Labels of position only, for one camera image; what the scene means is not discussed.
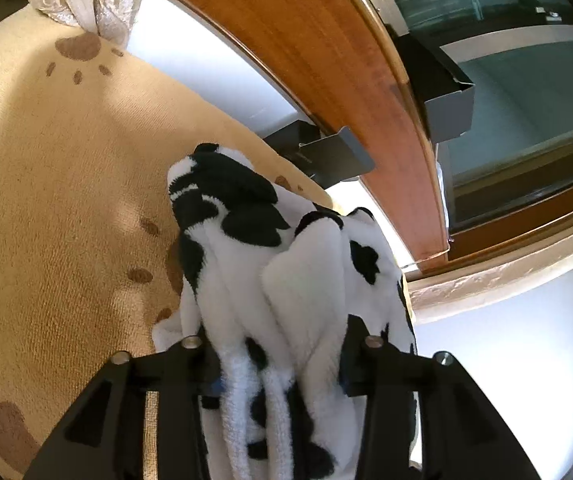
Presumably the black-white cow print garment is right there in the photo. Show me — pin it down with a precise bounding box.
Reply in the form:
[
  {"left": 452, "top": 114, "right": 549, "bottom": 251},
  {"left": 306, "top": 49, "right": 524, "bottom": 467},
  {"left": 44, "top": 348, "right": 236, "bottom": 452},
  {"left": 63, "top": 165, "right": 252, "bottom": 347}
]
[{"left": 152, "top": 143, "right": 417, "bottom": 479}]

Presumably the beige curtain right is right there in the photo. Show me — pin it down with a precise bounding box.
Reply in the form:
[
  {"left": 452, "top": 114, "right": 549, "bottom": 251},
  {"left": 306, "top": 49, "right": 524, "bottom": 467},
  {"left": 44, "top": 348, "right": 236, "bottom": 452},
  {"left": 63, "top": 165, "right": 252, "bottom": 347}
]
[{"left": 408, "top": 226, "right": 573, "bottom": 325}]

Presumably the yellow paw print blanket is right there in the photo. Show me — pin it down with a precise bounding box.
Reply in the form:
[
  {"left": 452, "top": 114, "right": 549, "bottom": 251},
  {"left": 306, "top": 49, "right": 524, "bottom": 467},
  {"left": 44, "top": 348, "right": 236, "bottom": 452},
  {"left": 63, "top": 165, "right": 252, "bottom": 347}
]
[{"left": 0, "top": 8, "right": 330, "bottom": 479}]

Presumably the black box below sill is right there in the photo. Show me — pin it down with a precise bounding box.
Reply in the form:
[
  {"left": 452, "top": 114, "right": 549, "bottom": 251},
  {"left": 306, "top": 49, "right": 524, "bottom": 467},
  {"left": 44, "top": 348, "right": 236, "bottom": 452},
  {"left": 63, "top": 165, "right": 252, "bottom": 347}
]
[{"left": 264, "top": 120, "right": 375, "bottom": 188}]

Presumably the black box on sill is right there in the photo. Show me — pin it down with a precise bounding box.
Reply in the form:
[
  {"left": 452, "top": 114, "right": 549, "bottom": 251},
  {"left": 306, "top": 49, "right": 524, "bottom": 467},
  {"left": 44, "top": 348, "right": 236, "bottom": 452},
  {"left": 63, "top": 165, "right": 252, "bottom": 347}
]
[{"left": 393, "top": 34, "right": 475, "bottom": 144}]

